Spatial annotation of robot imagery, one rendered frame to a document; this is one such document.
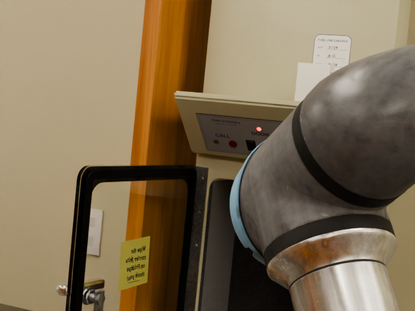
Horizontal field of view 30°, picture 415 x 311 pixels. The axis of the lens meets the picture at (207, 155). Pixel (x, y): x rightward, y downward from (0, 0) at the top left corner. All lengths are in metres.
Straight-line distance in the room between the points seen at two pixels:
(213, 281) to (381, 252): 0.77
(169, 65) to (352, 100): 0.76
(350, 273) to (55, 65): 1.47
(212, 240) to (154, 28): 0.38
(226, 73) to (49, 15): 0.81
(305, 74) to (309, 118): 0.57
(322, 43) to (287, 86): 0.09
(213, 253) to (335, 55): 0.41
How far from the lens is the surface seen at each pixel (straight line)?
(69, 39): 2.00
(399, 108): 0.61
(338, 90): 0.62
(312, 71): 1.20
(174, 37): 1.35
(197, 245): 1.36
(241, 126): 1.23
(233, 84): 1.33
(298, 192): 0.65
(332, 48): 1.28
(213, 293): 1.42
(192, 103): 1.23
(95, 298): 1.13
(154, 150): 1.31
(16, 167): 2.08
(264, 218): 0.68
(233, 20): 1.34
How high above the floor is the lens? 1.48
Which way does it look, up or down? 3 degrees down
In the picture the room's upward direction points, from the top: 6 degrees clockwise
